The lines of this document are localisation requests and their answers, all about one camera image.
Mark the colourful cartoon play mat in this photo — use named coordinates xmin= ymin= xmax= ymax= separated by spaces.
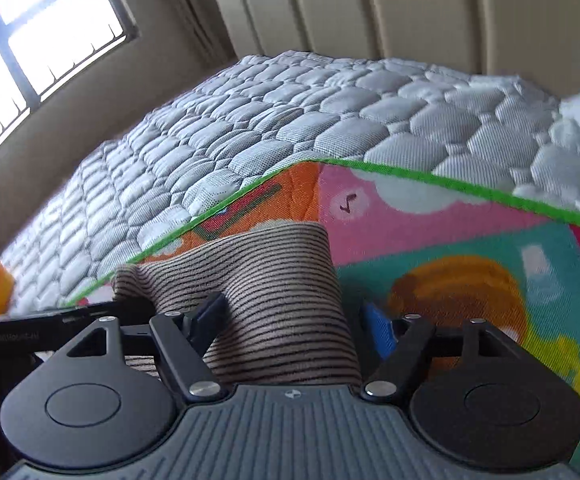
xmin=73 ymin=161 xmax=580 ymax=471

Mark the grey quilted mattress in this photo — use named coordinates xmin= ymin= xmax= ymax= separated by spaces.
xmin=1 ymin=51 xmax=580 ymax=314

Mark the window with black frame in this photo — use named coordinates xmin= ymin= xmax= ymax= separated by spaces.
xmin=0 ymin=0 xmax=137 ymax=144

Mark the beige padded headboard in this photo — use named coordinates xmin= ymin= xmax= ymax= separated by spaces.
xmin=217 ymin=0 xmax=580 ymax=96

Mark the beige striped knit garment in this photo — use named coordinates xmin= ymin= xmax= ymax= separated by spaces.
xmin=112 ymin=221 xmax=361 ymax=387

